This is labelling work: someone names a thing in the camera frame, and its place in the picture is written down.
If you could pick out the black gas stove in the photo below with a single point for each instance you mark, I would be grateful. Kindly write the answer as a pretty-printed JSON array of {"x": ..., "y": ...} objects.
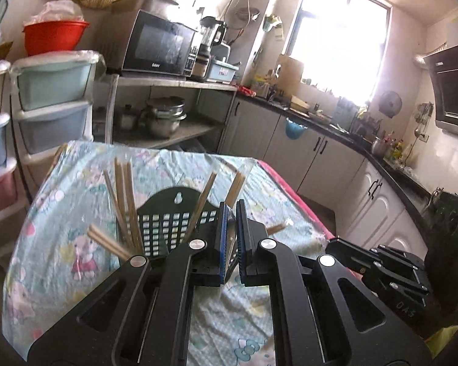
[{"x": 450, "y": 213}]

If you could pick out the wooden cutting board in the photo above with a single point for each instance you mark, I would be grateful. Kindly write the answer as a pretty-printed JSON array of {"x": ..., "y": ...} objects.
[{"x": 290, "y": 70}]

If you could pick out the large steel pot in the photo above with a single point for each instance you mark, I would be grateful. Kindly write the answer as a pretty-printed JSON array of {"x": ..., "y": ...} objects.
[{"x": 164, "y": 122}]

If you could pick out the pink cloth under tablecloth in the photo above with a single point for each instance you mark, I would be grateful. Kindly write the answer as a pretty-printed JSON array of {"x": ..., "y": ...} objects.
[{"x": 290, "y": 194}]

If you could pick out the small lidded steel pot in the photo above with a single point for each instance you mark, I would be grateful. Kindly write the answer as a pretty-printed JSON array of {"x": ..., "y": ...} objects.
[{"x": 129, "y": 120}]

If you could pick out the black blender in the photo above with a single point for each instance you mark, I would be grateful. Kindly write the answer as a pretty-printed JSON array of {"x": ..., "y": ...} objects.
[{"x": 210, "y": 34}]

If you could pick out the dark green utensil basket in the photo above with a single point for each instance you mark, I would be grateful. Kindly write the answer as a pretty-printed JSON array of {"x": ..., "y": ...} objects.
[{"x": 164, "y": 202}]

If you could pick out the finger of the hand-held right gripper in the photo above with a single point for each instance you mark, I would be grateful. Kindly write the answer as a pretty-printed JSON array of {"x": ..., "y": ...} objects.
[{"x": 351, "y": 253}]

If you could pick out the red plastic basin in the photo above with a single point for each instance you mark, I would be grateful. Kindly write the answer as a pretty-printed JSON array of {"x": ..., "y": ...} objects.
[{"x": 53, "y": 38}]

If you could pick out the blue hanging bag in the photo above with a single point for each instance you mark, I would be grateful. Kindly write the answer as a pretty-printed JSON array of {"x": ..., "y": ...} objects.
[{"x": 294, "y": 129}]

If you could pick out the blue grey plastic crate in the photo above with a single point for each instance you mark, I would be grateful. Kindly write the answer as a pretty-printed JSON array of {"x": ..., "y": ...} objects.
[{"x": 221, "y": 70}]

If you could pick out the yellow green cloth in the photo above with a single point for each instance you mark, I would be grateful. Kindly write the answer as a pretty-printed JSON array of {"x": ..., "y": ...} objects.
[{"x": 442, "y": 341}]

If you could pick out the black range hood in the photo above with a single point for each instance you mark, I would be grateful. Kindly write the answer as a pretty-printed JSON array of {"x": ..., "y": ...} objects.
[{"x": 454, "y": 84}]

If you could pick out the kitchen window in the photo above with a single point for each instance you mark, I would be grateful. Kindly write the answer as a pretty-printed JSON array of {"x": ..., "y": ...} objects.
[{"x": 336, "y": 45}]

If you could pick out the white plastic bag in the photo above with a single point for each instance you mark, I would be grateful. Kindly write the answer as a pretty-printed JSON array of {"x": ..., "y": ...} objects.
[{"x": 57, "y": 11}]

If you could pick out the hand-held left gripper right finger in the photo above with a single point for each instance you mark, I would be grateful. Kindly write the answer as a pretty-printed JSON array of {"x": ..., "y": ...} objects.
[{"x": 241, "y": 236}]

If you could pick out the red packet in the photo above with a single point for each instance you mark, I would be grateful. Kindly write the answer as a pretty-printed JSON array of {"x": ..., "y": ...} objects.
[{"x": 246, "y": 90}]

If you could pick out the cartoon printed tablecloth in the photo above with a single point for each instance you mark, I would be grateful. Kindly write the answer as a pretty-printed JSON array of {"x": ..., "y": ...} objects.
[{"x": 80, "y": 183}]

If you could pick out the drawer tower with mint drawer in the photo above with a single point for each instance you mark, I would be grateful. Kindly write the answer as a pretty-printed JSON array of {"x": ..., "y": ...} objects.
[{"x": 49, "y": 80}]

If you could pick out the white kitchen counter cabinets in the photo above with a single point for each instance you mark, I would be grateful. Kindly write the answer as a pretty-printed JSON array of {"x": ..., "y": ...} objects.
[{"x": 328, "y": 160}]

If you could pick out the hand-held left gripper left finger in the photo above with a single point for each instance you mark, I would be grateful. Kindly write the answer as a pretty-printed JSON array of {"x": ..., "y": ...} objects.
[{"x": 223, "y": 236}]

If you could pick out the black microwave oven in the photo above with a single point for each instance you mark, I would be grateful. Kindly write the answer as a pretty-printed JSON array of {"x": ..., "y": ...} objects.
[{"x": 156, "y": 45}]

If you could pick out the stone shelf unit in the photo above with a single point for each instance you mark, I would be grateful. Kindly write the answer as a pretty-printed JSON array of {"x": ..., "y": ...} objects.
[{"x": 191, "y": 129}]

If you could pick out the steel cup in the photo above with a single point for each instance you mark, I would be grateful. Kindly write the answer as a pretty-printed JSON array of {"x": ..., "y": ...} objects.
[{"x": 378, "y": 146}]

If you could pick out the bunch of wooden chopsticks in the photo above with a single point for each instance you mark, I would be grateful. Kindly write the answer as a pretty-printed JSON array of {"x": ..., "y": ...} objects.
[{"x": 129, "y": 198}]

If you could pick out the round grey wall fan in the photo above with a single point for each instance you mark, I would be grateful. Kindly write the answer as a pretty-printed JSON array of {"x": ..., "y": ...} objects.
[{"x": 389, "y": 103}]

